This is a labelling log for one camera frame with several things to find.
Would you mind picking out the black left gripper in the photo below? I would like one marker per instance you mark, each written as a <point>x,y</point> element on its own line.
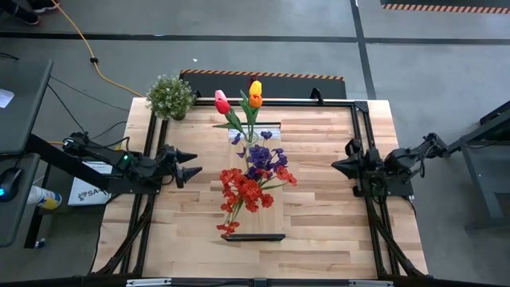
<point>168,165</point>

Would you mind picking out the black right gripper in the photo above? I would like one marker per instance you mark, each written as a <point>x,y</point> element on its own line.
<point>368,167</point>

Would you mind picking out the red artificial flower bunch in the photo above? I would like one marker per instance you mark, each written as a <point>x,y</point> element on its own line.
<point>286,174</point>
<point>243,191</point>

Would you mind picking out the red artificial tulip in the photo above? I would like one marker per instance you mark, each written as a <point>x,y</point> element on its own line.
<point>222,106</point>

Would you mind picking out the clear glass vase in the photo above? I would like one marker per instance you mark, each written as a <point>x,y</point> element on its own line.
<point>252,137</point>

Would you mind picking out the purple artificial flower bunch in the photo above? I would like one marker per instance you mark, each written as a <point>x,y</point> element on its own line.
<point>261,155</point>

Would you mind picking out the orange artificial tulip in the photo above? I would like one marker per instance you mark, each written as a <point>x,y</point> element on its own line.
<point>255,101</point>

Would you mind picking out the yellow artificial tulip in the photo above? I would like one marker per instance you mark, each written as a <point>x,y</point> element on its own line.
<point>256,87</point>

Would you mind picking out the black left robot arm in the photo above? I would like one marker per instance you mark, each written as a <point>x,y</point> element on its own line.
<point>111,159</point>

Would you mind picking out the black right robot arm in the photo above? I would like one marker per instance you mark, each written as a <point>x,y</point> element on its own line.
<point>414,157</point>

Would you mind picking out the potted green white-flowered plant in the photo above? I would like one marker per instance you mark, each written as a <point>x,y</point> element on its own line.
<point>169,97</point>

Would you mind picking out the black hazard-striped floor mat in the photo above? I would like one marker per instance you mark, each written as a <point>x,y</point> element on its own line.
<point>446,4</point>
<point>279,85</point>

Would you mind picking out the white printed box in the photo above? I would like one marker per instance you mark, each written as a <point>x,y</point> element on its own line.
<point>85,193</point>

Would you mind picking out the black metal stand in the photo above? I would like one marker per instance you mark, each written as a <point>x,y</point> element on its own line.
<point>486,179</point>

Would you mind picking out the white yellow spray bottle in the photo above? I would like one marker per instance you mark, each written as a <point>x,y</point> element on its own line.
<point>45,198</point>

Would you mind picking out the black desk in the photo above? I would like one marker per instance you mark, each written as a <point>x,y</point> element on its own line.
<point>24,111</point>

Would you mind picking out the black device with blue light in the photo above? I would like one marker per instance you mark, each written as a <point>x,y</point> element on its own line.
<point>10,183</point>

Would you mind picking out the white paper sheet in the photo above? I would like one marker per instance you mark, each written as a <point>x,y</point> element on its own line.
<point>5,97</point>

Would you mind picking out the person's shoe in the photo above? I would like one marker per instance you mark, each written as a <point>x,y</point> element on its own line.
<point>45,5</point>
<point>22,14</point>

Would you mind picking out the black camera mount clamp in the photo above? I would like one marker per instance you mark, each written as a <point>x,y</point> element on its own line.
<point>317,96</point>

